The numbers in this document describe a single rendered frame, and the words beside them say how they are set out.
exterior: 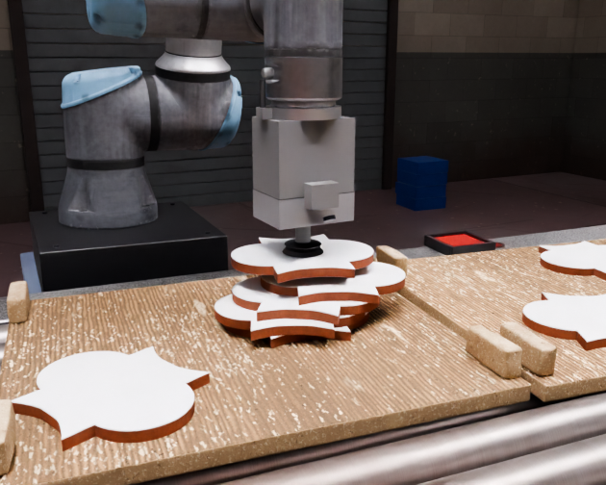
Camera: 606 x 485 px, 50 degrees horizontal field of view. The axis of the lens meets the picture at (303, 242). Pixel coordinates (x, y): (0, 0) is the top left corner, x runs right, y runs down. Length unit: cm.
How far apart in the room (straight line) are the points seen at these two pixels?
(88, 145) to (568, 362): 71
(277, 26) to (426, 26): 581
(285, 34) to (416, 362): 32
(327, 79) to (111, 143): 46
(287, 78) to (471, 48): 614
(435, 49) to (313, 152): 586
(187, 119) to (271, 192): 41
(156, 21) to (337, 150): 22
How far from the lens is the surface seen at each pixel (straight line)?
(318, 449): 51
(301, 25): 61
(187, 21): 69
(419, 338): 63
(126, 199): 101
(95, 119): 100
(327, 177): 64
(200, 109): 102
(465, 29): 668
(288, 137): 61
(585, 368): 62
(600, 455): 54
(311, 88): 62
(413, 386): 55
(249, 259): 66
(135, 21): 68
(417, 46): 636
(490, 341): 58
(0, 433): 47
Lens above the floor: 119
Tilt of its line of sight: 16 degrees down
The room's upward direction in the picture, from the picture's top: straight up
